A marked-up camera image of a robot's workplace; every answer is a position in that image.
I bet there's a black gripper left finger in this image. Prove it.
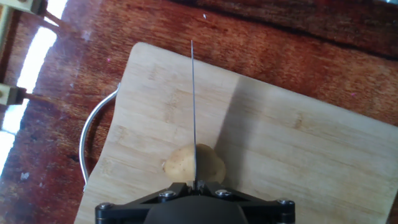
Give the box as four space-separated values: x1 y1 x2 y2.
95 180 195 224

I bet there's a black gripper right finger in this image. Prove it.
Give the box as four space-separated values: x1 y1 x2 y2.
195 180 296 224

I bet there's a steel chef knife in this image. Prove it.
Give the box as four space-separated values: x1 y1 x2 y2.
190 39 198 189

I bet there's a bamboo cutting board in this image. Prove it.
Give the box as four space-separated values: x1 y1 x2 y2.
73 42 398 224

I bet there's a small yellow potato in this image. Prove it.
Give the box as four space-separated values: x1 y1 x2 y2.
163 142 226 185

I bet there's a wooden knife rack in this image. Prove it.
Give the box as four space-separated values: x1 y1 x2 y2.
0 0 44 106

